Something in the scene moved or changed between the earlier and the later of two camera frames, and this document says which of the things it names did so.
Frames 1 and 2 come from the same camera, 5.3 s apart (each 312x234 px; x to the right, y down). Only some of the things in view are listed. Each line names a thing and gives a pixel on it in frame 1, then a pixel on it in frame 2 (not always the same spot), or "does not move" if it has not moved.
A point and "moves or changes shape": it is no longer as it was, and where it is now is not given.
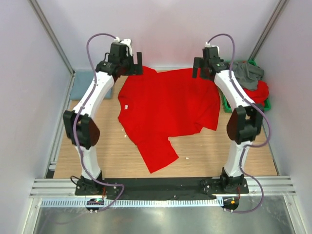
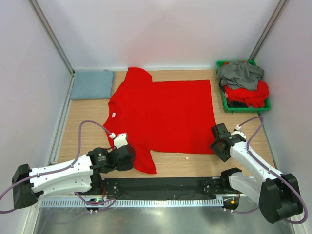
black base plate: (165, 189) does not move
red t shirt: (155, 106) moves or changes shape
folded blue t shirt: (82, 80) does not move
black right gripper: (198, 63) to (224, 157)
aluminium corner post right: (276, 13) does not move
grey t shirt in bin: (247, 74) does not move
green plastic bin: (227, 106) does not move
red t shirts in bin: (261, 94) does not move
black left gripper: (135, 69) to (127, 166)
